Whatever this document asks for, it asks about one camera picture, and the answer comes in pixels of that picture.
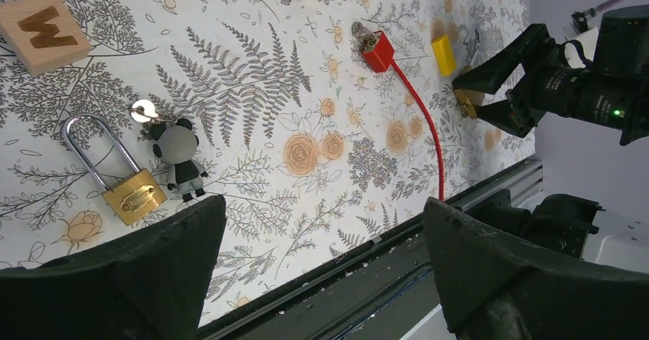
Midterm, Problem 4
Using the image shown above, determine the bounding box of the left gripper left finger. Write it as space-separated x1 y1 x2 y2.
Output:
1 195 226 339

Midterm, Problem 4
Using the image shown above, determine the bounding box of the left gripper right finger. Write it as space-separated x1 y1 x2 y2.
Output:
422 198 648 339

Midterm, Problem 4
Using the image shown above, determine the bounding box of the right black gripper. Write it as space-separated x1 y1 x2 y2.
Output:
452 24 558 138

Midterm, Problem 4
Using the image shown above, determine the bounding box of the large brass padlock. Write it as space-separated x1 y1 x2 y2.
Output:
454 25 484 119

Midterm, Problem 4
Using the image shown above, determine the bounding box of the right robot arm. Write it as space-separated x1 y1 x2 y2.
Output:
452 5 648 145

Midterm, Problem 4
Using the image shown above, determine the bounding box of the yellow block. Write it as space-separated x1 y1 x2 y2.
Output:
431 34 456 77

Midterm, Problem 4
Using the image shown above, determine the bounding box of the floral table mat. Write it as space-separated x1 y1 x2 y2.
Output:
1 0 534 324

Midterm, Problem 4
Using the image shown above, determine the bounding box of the wooden letter cube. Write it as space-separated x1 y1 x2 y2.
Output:
1 0 91 76

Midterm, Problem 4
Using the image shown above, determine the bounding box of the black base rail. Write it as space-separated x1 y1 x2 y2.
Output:
194 157 605 340

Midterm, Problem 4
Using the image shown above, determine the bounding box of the red cable lock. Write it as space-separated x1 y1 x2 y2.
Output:
351 21 446 201

